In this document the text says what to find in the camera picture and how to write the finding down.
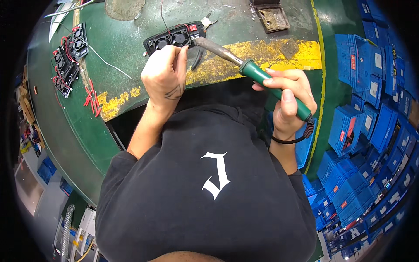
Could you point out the person's right hand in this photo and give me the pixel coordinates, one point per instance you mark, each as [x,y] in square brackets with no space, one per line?
[299,95]

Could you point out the person's left hand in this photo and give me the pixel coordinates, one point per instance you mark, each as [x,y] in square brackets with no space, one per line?
[162,77]

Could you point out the black twin fan panel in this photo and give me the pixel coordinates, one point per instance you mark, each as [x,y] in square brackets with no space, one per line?
[178,36]
[64,62]
[79,41]
[64,84]

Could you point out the rusty metal sponge tray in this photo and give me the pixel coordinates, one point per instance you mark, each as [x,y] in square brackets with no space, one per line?
[272,18]

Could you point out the heap of blue plastic crates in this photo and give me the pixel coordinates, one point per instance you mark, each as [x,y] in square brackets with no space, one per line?
[370,137]

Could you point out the silver metal rod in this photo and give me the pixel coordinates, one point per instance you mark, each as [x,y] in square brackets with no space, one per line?
[68,9]

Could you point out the white paper sheet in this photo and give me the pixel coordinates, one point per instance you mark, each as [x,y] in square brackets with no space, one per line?
[59,21]

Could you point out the shelf with cartons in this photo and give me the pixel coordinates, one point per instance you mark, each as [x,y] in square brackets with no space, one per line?
[28,108]

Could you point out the person's body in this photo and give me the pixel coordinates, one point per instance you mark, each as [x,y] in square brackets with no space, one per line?
[196,213]

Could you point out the blue storage bins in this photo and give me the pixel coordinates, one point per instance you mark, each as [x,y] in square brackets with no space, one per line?
[49,168]

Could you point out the white metal rack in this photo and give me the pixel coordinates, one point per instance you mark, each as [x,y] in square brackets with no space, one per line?
[84,234]

